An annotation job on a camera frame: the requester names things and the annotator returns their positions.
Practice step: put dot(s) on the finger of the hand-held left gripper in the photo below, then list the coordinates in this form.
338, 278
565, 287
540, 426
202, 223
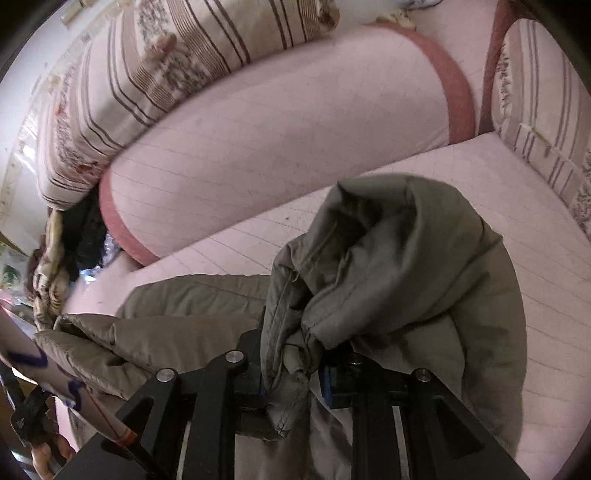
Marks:
30, 410

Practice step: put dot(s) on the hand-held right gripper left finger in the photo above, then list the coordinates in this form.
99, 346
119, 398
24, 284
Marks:
249, 383

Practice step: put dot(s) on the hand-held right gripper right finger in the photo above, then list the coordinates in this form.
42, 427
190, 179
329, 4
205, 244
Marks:
328, 385

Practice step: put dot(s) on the olive green hooded puffer jacket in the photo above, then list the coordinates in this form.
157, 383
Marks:
392, 258

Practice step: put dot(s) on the person's left hand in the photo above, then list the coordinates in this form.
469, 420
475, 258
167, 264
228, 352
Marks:
48, 459

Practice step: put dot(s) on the blue plastic bag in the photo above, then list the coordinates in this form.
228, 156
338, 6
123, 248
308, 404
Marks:
108, 251

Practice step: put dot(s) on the black clothing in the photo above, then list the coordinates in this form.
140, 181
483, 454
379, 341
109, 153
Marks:
85, 235

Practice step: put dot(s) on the pink rolled bolster quilt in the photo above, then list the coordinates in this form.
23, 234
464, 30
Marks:
277, 138

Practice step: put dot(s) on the pink quilted bed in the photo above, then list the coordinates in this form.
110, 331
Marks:
545, 258

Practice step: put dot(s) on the large striped floral folded quilt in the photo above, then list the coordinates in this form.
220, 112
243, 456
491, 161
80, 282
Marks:
152, 69

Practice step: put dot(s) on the narrow striped floral folded quilt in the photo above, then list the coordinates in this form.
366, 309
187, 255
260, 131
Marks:
545, 92

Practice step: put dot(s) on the pink bolster with brown bands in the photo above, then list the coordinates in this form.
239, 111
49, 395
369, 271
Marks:
466, 32

